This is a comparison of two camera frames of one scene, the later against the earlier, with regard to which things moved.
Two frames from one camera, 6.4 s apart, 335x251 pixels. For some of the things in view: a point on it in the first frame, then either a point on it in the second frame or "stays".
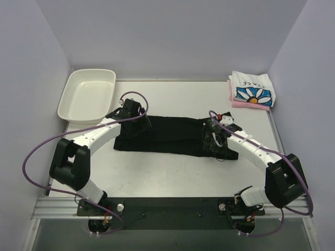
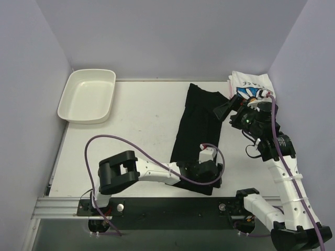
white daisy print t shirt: [253, 88] stays
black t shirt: [169, 134] to [199, 138]
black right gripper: [209, 141] to [236, 105]
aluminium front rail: [56, 207] stays
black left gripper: [143, 123] to [218, 176]
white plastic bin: [88, 96] stays
